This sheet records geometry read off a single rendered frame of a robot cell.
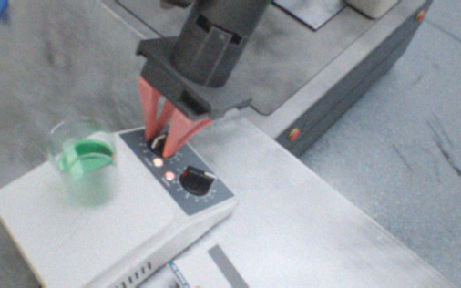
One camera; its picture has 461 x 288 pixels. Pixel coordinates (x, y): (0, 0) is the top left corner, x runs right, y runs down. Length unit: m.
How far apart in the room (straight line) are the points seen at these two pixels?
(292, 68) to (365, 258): 0.72
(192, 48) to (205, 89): 0.04
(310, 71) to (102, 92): 0.67
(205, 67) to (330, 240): 0.24
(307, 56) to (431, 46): 0.82
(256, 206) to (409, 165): 1.08
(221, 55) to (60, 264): 0.22
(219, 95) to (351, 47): 0.88
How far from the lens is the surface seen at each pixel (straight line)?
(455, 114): 1.76
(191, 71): 0.41
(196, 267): 0.47
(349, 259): 0.52
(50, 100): 0.61
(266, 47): 1.20
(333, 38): 1.27
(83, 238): 0.42
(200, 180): 0.46
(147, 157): 0.47
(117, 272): 0.42
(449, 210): 1.54
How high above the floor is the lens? 1.22
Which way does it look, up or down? 57 degrees down
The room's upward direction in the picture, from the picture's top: 8 degrees clockwise
